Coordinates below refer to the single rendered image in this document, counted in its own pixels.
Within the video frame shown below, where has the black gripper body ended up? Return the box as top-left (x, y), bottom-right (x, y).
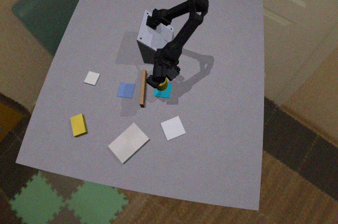
top-left (146, 59), bottom-right (179, 88)

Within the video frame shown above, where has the brown wooden plank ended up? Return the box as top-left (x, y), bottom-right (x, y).
top-left (139, 69), bottom-right (147, 108)

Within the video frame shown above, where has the yellow rectangular block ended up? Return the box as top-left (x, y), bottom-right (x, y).
top-left (70, 114), bottom-right (88, 137)

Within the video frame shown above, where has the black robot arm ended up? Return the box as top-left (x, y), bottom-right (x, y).
top-left (146, 0), bottom-right (209, 83)

